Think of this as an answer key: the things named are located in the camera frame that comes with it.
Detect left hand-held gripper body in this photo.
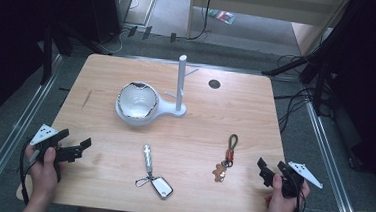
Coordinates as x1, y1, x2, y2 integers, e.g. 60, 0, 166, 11
27, 122, 71, 183

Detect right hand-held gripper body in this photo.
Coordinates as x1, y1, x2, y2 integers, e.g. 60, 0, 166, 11
273, 159, 325, 202

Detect silver fob keychain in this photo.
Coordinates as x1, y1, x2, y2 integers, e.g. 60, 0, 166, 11
133, 144, 177, 201

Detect white key rack with bowl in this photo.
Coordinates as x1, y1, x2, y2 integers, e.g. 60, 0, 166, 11
113, 49, 202, 132

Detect person's right hand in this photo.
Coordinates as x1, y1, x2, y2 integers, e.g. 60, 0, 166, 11
263, 174, 312, 212

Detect person's left hand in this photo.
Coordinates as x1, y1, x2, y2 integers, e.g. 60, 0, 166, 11
22, 138, 69, 203

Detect black table grommet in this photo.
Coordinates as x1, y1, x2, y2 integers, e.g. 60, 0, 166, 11
207, 78, 222, 90

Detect black tripod stand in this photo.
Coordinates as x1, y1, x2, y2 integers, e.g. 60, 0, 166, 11
259, 0, 362, 119

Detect black cabinet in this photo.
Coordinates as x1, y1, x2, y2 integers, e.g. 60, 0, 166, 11
82, 0, 133, 47

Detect colourful packet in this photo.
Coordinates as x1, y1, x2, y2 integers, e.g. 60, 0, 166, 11
207, 8, 238, 26

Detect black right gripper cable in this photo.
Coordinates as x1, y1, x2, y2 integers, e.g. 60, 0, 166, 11
288, 179, 309, 212

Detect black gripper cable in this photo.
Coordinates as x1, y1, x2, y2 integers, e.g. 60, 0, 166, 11
16, 136, 42, 208
288, 179, 309, 212

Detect metal floor rail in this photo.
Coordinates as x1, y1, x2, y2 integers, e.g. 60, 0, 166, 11
297, 93, 374, 212
0, 50, 64, 212

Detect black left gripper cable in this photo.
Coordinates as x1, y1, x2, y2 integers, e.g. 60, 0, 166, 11
16, 136, 42, 208

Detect black floor cables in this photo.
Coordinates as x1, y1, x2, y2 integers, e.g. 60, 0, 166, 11
269, 52, 321, 137

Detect black stand post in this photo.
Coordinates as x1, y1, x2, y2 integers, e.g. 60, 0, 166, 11
39, 24, 56, 86

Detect white floor cable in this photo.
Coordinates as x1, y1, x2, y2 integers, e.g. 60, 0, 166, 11
93, 25, 130, 57

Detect light wooden shelf frame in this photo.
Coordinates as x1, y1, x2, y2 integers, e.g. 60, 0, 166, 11
185, 0, 353, 61

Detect black hanging cable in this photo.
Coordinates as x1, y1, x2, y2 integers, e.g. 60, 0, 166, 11
176, 0, 215, 44

